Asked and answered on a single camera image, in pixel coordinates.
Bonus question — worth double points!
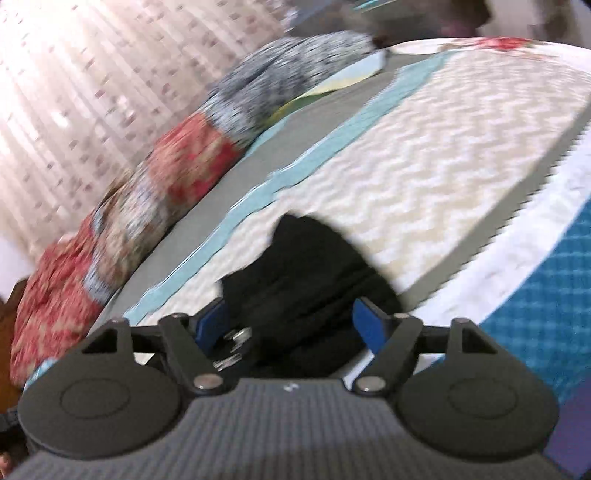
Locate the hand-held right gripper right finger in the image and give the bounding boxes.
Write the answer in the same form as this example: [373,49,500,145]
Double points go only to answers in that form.
[352,296,500,396]

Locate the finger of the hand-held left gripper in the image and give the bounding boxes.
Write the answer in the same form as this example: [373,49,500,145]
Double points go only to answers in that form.
[212,325,254,372]

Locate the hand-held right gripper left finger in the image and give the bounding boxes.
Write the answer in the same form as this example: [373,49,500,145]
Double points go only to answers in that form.
[82,298,228,396]

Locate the black pants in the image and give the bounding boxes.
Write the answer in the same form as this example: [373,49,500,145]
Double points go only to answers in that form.
[217,213,416,379]

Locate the zigzag patterned bed blanket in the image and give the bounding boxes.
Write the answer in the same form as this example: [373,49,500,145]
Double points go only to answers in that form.
[88,37,591,416]

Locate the patchwork floral quilt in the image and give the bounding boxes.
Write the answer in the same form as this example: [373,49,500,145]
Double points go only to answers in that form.
[9,30,389,388]

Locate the teal lattice pattern pillow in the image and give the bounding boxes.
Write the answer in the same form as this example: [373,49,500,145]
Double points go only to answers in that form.
[23,357,58,388]

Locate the carved wooden headboard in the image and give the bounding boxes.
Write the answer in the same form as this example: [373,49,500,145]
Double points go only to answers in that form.
[0,277,28,411]

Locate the purple mat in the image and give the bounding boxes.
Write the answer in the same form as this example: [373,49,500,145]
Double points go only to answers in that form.
[545,383,591,476]

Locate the yellow green sheet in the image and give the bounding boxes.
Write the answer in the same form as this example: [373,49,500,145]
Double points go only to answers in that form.
[272,51,389,121]

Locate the beige leaf print curtain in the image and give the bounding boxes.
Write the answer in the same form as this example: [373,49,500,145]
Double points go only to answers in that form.
[0,0,296,259]

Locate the white floral bedsheet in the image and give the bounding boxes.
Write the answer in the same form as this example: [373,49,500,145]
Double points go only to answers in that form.
[392,36,573,58]

